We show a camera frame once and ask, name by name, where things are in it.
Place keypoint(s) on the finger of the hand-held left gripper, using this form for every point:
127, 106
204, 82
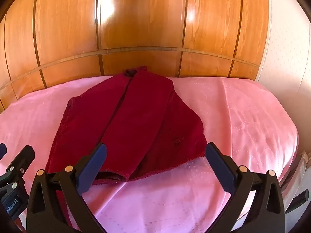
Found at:
24, 156
2, 150

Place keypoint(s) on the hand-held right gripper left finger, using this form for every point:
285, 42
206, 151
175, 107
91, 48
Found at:
94, 165

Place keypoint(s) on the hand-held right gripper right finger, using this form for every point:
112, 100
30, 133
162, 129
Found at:
218, 167

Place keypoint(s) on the dark red small jacket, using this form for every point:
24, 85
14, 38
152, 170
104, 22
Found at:
136, 116

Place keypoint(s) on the pink blanket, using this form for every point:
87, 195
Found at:
243, 116

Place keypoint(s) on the white mattress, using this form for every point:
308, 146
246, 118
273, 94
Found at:
297, 174

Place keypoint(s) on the black rod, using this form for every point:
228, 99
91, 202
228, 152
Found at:
298, 201

